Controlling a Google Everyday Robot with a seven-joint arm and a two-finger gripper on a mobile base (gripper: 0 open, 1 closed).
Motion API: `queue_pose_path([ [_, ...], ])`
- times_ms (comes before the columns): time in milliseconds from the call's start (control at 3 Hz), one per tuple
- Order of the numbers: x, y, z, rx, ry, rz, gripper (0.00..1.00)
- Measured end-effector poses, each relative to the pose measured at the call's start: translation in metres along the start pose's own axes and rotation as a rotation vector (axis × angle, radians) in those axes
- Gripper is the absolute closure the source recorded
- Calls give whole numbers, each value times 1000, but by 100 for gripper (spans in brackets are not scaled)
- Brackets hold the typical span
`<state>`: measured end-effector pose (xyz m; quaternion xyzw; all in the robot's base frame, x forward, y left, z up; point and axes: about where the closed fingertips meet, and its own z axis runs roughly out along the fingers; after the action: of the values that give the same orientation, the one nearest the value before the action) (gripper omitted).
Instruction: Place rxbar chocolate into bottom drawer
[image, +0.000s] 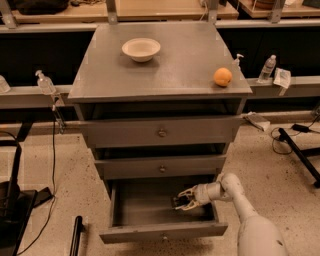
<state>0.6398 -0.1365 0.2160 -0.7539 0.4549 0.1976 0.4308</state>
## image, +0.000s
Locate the black tube on floor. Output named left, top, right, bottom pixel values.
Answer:
left=69, top=216, right=84, bottom=256

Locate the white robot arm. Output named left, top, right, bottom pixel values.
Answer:
left=172, top=173, right=289, bottom=256

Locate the black power adapter cable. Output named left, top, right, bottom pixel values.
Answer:
left=270, top=114, right=320, bottom=156

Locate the small pump bottle behind cabinet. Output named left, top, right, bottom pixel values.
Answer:
left=234, top=53, right=244, bottom=70

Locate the grey middle drawer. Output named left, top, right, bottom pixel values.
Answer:
left=95, top=155, right=226, bottom=180

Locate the grey packet on ledge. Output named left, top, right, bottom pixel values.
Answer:
left=244, top=112, right=270, bottom=131

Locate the white ceramic bowl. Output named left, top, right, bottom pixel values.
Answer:
left=122, top=38, right=161, bottom=63

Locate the clear plastic water bottle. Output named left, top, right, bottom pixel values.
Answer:
left=257, top=55, right=276, bottom=83

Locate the grey drawer cabinet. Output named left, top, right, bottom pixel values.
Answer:
left=67, top=21, right=253, bottom=191

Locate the white wipes packet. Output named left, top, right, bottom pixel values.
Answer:
left=273, top=68, right=291, bottom=89

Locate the orange fruit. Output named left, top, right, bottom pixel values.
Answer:
left=213, top=68, right=232, bottom=87

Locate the clear sanitizer pump bottle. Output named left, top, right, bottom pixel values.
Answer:
left=35, top=70, right=56, bottom=95

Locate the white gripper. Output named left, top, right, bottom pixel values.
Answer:
left=177, top=184, right=211, bottom=211

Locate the grey open bottom drawer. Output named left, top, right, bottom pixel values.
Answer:
left=100, top=175, right=228, bottom=244

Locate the black cable on floor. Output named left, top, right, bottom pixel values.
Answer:
left=16, top=105, right=67, bottom=256

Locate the black stand base left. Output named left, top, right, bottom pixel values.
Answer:
left=0, top=132, right=54, bottom=256

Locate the grey top drawer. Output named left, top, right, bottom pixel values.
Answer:
left=80, top=116, right=242, bottom=148

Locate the black stand leg right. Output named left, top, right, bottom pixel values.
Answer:
left=278, top=128, right=320, bottom=188

